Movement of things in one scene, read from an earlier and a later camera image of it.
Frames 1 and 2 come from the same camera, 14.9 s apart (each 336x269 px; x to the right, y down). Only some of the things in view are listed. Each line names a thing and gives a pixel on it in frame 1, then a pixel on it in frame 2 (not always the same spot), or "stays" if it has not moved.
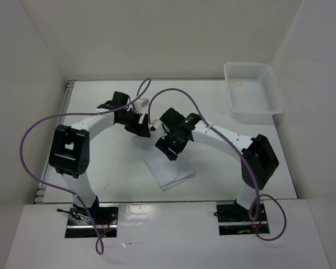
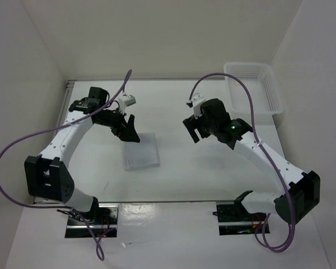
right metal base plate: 234,219 stays
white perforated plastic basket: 253,92 stays
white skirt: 167,171 → 142,154
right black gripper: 164,144 → 191,123
